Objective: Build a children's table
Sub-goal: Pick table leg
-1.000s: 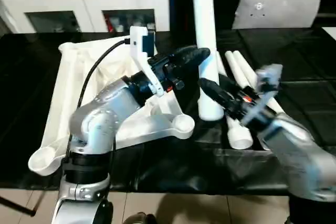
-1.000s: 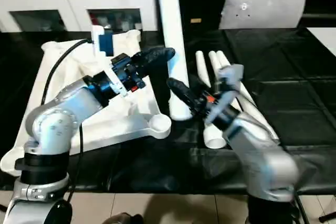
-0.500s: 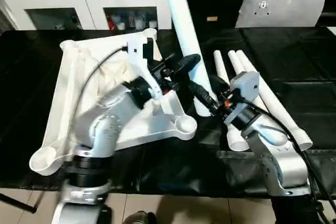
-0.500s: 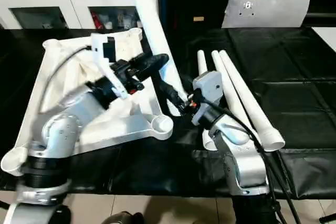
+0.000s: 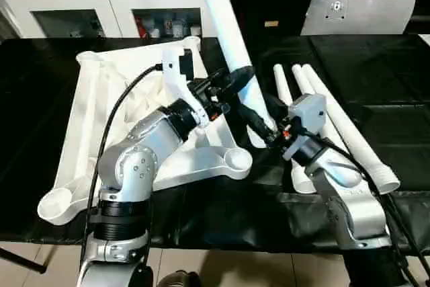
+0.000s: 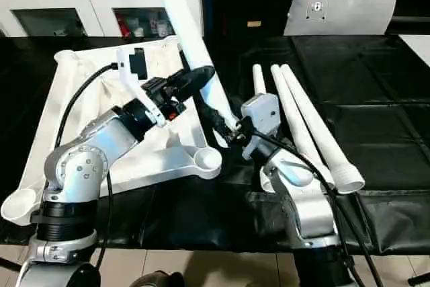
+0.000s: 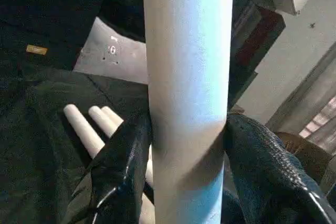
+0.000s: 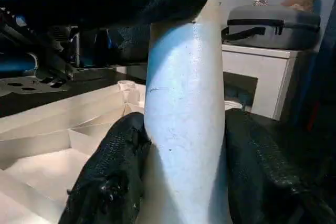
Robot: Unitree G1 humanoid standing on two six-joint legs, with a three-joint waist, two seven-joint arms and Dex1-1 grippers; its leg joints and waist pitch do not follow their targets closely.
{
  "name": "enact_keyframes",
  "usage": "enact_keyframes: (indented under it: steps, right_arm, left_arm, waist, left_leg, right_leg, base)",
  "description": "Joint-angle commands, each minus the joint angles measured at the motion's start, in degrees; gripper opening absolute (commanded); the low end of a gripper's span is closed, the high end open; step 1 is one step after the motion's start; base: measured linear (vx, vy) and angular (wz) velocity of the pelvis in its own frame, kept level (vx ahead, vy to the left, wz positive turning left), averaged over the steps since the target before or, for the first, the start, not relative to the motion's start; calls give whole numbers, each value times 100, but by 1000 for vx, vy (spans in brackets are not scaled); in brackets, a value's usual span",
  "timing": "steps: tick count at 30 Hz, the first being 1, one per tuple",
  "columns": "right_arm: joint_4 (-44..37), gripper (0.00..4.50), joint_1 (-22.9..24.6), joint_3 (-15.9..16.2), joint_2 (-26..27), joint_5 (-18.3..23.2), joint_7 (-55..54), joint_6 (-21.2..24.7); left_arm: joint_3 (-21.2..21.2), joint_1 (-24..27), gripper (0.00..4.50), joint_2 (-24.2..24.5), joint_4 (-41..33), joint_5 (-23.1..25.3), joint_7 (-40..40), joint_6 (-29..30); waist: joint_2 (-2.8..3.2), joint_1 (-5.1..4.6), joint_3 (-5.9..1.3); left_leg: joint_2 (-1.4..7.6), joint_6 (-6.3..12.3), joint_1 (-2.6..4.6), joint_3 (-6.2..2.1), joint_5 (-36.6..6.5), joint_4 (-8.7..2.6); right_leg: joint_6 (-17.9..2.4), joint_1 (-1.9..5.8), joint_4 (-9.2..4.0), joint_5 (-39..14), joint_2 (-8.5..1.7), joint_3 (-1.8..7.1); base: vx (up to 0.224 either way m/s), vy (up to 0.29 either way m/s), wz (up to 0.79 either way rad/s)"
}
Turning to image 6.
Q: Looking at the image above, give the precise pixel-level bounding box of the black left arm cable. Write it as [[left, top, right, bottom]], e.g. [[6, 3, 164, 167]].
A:
[[55, 62, 120, 273]]

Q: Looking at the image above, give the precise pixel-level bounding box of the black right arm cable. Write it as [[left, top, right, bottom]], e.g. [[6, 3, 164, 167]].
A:
[[247, 118, 384, 287]]

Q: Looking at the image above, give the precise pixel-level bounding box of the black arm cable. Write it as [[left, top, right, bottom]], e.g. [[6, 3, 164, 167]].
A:
[[247, 118, 384, 287], [55, 62, 120, 273]]

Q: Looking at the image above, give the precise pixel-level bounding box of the dark left robot foot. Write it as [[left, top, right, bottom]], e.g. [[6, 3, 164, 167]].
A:
[[129, 268, 185, 287]]

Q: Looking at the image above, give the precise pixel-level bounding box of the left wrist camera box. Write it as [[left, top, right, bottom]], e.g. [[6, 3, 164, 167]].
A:
[[116, 47, 166, 128]]

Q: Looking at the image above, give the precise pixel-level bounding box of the white plastic table top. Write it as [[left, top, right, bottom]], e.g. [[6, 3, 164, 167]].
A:
[[0, 35, 222, 227]]

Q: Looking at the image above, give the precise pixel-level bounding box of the black work mat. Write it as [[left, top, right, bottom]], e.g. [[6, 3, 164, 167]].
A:
[[0, 33, 430, 256]]

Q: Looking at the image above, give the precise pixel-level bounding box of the white plastic table leg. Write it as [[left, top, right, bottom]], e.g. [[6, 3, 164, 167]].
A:
[[252, 64, 285, 194], [270, 64, 339, 189], [147, 0, 240, 130], [281, 64, 366, 196]]

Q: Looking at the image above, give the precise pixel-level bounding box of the white glass-door cabinet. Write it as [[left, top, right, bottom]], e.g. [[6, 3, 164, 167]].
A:
[[0, 0, 204, 38]]

